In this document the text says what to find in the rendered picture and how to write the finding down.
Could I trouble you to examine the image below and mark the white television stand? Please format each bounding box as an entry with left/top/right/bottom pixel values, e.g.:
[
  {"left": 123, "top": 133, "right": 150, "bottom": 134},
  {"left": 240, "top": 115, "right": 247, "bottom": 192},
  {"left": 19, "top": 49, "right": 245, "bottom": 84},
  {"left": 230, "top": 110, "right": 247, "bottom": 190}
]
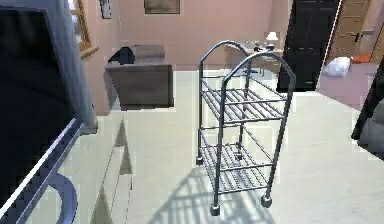
[{"left": 24, "top": 111, "right": 134, "bottom": 224}]

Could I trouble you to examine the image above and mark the black television set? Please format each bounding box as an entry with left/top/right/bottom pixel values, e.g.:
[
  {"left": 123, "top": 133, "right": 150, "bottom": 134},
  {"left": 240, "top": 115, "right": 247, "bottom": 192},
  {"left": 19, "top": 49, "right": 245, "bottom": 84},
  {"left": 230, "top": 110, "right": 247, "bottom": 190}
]
[{"left": 0, "top": 0, "right": 98, "bottom": 224}]

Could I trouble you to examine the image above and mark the wooden side table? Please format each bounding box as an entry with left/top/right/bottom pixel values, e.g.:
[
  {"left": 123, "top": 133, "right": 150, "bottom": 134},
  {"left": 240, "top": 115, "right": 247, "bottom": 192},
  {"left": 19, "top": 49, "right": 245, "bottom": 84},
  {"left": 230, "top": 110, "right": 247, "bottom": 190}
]
[{"left": 224, "top": 43, "right": 285, "bottom": 77}]

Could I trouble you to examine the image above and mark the black bag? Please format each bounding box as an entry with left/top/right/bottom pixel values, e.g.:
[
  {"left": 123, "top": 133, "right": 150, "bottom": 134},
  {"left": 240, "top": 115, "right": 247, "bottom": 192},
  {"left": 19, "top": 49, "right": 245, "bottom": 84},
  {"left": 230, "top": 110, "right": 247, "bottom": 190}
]
[{"left": 107, "top": 46, "right": 137, "bottom": 66}]

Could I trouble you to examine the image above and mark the white table lamp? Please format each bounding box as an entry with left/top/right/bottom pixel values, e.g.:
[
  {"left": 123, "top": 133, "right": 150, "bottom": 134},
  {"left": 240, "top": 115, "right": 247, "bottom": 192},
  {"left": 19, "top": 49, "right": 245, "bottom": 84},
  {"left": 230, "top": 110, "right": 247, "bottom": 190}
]
[{"left": 265, "top": 31, "right": 280, "bottom": 52}]

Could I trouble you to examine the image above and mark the black wardrobe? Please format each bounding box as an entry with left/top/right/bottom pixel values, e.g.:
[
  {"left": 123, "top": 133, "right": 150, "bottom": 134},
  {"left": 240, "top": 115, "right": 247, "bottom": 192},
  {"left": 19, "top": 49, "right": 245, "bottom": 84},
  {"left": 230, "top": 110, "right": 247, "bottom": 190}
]
[{"left": 276, "top": 0, "right": 342, "bottom": 93}]

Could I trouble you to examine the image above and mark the wooden framed window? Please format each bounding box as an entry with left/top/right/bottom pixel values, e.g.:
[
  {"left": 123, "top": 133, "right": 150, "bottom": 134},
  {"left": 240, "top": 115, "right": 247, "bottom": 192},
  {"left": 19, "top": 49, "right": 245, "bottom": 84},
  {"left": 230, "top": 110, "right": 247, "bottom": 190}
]
[{"left": 69, "top": 0, "right": 100, "bottom": 60}]

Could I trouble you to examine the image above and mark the white garbage bag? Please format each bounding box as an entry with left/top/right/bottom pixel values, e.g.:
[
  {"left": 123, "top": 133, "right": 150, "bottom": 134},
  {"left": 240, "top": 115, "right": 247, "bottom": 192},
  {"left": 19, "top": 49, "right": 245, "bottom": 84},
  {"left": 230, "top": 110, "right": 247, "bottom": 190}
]
[{"left": 321, "top": 56, "right": 353, "bottom": 79}]

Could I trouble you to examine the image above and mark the brown wooden room door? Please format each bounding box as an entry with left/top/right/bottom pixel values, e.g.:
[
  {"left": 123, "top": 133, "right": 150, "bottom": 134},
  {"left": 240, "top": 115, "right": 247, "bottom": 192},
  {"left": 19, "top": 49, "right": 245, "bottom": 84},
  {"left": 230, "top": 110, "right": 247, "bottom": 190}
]
[{"left": 324, "top": 0, "right": 372, "bottom": 66}]

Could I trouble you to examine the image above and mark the orange box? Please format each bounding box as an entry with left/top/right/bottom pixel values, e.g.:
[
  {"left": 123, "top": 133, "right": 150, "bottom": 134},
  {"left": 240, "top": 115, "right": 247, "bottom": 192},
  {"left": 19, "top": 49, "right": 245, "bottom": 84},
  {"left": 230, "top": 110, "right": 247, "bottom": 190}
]
[{"left": 351, "top": 53, "right": 372, "bottom": 64}]

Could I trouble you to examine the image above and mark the grey sofa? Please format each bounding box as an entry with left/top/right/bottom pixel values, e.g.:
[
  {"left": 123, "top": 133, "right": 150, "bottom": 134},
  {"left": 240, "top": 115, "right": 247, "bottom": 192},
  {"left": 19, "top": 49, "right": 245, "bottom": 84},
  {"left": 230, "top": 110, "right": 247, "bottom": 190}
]
[{"left": 350, "top": 56, "right": 384, "bottom": 161}]

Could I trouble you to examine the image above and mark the grey metal wire cart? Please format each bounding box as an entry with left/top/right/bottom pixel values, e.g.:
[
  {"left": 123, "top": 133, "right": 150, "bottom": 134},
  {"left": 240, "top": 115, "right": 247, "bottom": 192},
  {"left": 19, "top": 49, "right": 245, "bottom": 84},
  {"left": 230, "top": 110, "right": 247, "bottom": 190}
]
[{"left": 195, "top": 40, "right": 297, "bottom": 217}]

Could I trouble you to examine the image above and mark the dark framed wall picture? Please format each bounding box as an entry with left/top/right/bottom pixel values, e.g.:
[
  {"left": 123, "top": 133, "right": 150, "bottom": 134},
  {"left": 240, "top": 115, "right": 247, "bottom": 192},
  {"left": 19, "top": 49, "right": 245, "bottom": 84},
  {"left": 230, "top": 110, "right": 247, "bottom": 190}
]
[{"left": 143, "top": 0, "right": 181, "bottom": 15}]

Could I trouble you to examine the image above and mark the small framed wall picture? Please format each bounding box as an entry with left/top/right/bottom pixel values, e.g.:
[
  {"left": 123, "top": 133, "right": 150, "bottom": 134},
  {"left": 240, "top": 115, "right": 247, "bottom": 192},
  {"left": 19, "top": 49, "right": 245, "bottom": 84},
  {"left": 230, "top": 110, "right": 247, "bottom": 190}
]
[{"left": 99, "top": 0, "right": 113, "bottom": 20}]

